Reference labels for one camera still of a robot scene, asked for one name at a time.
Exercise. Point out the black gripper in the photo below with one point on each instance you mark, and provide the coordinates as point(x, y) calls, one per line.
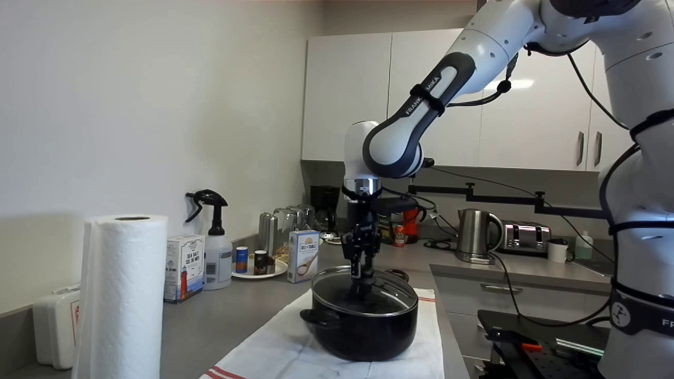
point(360, 240)

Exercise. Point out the glass pot lid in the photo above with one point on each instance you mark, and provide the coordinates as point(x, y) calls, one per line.
point(381, 296)

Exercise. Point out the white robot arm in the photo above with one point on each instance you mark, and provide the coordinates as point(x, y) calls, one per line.
point(636, 192)

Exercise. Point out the black cooking pot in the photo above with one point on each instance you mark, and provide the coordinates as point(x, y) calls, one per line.
point(360, 338)

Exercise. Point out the red moka pot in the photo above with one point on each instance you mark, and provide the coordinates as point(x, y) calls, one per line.
point(412, 226)

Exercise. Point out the white orange carton box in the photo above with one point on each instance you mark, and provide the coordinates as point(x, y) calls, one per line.
point(304, 247)

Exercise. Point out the black coffee machine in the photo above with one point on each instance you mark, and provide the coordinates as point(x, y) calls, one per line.
point(325, 200)

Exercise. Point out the steel grinder right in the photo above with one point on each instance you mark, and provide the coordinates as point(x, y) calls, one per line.
point(292, 222)

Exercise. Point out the steel grinder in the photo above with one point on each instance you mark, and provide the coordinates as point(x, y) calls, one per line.
point(267, 228)
point(292, 222)

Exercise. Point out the small dark jar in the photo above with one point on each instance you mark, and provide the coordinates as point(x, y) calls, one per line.
point(260, 261)

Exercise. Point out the steel grinder left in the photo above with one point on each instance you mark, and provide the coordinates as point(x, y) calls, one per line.
point(267, 228)

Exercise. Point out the white kitchen cloth red stripes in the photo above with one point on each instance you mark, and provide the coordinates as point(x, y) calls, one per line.
point(282, 348)

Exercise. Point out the stainless electric kettle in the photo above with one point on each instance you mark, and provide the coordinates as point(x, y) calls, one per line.
point(480, 235)

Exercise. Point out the spray bottle black trigger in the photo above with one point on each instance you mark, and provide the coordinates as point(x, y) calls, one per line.
point(217, 249)

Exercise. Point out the silver toaster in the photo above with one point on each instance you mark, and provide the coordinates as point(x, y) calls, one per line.
point(524, 238)

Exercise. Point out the white red carton box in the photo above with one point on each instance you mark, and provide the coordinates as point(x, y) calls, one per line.
point(183, 274)

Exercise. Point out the white mug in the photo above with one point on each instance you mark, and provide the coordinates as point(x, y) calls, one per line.
point(556, 251)

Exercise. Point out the white paper towel roll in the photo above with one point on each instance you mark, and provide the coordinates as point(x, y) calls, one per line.
point(120, 297)

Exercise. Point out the white first aid box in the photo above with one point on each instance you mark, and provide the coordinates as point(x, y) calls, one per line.
point(55, 326)

